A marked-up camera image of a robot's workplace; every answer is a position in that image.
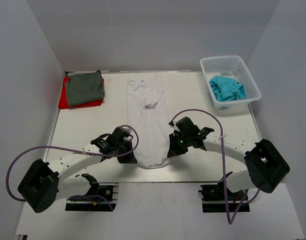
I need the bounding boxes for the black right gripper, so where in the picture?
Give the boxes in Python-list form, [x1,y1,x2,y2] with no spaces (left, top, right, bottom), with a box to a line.
[168,132,192,158]

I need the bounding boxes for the white t shirt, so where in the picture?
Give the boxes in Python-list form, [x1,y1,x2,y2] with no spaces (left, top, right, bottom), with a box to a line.
[126,77,171,169]

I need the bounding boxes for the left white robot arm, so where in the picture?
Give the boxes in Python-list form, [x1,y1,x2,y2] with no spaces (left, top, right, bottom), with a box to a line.
[18,125,138,213]

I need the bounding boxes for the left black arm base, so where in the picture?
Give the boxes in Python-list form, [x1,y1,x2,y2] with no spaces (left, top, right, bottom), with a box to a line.
[65,183,119,212]

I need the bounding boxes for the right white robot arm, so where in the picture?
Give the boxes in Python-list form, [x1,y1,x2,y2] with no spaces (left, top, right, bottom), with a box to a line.
[167,117,290,200]

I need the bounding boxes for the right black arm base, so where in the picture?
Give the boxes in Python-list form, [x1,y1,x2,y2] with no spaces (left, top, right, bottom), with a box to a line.
[198,184,246,213]

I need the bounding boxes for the teal crumpled t shirt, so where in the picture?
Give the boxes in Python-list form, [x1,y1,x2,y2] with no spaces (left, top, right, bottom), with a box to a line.
[209,75,247,102]

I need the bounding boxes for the folded grey t shirt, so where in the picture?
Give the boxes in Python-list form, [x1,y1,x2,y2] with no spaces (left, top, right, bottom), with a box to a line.
[67,70,105,108]

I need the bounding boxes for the folded red t shirt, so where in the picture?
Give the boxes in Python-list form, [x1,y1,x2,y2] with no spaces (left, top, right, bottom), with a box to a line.
[58,76,103,110]

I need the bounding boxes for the white plastic basket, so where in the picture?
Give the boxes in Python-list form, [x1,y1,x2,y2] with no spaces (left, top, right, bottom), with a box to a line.
[200,55,262,109]

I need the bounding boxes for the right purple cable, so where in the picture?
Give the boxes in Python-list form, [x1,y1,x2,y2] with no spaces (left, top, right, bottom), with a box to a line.
[169,108,260,225]

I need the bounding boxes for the purple cable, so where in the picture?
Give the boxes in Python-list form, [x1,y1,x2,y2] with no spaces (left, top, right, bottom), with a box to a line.
[6,124,140,211]
[169,108,260,225]

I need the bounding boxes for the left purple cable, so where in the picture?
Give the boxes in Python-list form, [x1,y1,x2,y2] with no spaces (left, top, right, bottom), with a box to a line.
[6,124,140,211]

